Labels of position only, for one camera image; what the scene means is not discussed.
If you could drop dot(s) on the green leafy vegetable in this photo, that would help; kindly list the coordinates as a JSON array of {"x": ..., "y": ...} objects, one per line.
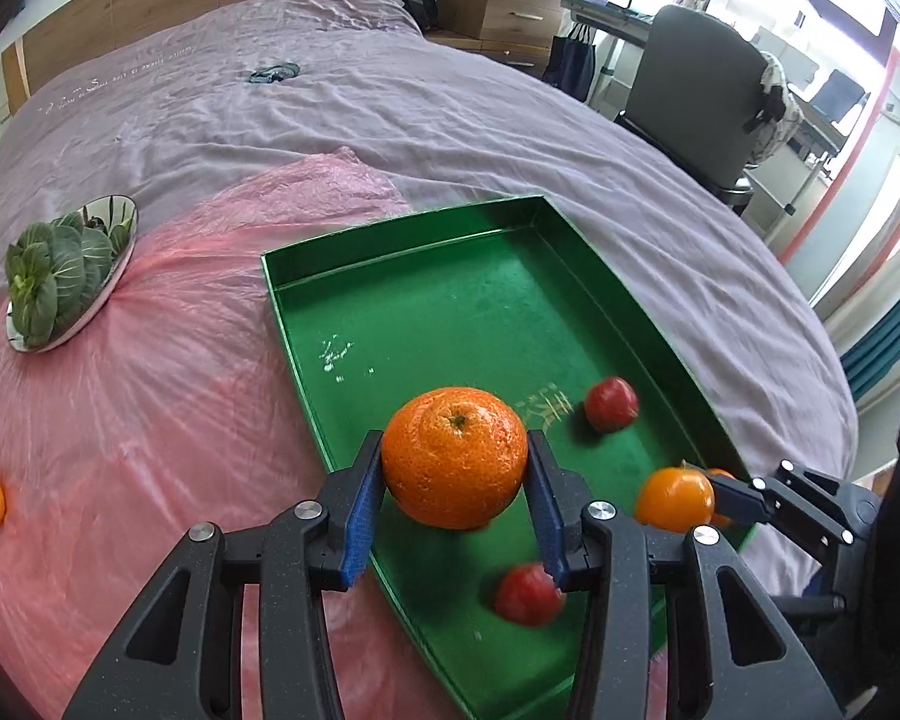
[{"x": 56, "y": 273}]

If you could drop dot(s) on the dark blue bag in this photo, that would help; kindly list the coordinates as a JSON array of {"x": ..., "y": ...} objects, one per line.
[{"x": 572, "y": 62}]

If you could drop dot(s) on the desk with items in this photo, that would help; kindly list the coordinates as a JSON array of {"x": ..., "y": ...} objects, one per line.
[{"x": 785, "y": 114}]

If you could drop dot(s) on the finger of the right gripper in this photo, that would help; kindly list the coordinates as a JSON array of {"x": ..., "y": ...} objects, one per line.
[{"x": 824, "y": 516}]

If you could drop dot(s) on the grey office chair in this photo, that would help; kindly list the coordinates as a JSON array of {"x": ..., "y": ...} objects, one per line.
[{"x": 695, "y": 97}]

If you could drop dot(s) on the wooden drawer cabinet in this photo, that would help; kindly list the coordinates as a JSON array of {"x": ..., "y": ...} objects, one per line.
[{"x": 516, "y": 33}]

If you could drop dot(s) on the pink plastic sheet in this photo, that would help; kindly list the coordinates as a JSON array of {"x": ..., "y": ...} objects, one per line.
[{"x": 174, "y": 405}]

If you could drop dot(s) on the silver metal plate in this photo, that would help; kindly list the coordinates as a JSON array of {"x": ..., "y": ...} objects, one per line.
[{"x": 82, "y": 277}]

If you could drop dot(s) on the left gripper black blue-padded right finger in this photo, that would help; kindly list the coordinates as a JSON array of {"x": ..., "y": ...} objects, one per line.
[{"x": 731, "y": 654}]

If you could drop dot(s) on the purple bed cover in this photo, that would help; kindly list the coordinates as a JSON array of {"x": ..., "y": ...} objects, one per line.
[{"x": 172, "y": 121}]

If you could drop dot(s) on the red apple in tray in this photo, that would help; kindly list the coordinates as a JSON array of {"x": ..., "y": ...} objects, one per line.
[
  {"x": 528, "y": 596},
  {"x": 611, "y": 405}
]

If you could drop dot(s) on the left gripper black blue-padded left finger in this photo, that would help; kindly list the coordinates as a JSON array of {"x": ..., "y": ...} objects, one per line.
[{"x": 177, "y": 651}]

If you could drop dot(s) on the dark small object on bed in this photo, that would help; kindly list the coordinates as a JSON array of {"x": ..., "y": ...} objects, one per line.
[{"x": 274, "y": 74}]

